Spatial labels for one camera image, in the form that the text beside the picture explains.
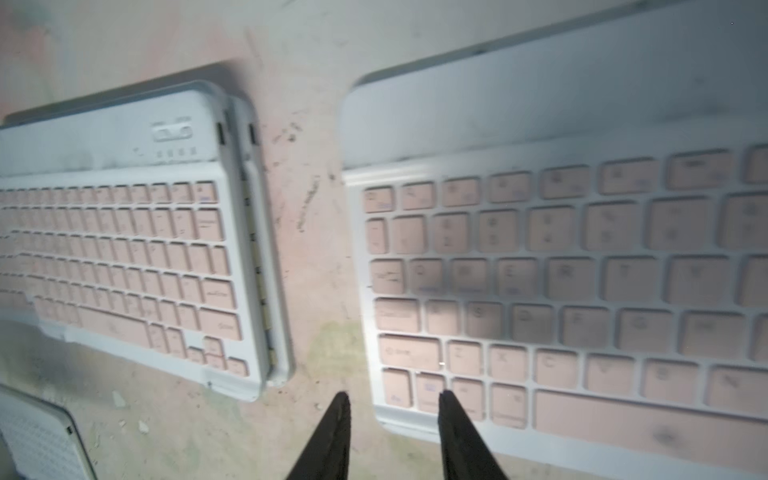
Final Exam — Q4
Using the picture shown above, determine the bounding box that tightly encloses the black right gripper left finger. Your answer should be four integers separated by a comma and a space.
287, 391, 351, 480

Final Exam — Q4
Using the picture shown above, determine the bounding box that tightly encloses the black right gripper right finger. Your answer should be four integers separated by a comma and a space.
438, 390, 507, 480

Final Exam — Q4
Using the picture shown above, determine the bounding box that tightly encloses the pink keyboard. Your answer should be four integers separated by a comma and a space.
340, 1, 767, 479
1, 82, 271, 401

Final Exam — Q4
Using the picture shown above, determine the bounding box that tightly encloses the green key keyboard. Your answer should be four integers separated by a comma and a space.
230, 95, 295, 387

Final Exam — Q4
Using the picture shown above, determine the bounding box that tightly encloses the white key keyboard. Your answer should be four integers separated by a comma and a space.
1, 385, 96, 479

